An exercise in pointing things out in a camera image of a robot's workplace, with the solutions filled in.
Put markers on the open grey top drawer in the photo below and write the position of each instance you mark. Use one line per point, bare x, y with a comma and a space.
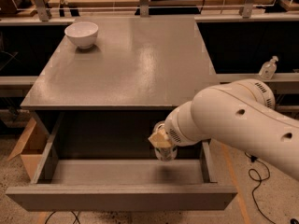
103, 161

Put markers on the metal railing frame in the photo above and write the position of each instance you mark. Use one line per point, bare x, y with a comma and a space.
143, 0

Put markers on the black power adapter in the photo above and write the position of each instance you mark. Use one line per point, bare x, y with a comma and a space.
253, 158

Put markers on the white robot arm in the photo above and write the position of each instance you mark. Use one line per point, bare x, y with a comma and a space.
240, 114

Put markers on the grey cabinet with top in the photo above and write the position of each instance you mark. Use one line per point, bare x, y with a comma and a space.
112, 95

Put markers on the brown cardboard box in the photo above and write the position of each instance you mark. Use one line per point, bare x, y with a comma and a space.
30, 147

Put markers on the grey side shelf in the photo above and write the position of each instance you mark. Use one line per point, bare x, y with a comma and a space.
16, 86
280, 83

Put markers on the silver green 7up can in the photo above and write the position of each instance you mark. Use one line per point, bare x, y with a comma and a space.
164, 153

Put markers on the clear sanitizer pump bottle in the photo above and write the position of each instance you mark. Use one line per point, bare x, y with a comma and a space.
269, 68

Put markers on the white ceramic bowl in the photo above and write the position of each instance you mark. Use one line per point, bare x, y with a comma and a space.
82, 34

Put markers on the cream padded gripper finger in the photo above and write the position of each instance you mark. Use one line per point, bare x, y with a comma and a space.
160, 139

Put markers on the grey side shelf left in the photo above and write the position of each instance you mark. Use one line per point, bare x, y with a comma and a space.
16, 86

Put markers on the grey side shelf right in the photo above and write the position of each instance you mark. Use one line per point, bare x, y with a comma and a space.
280, 83

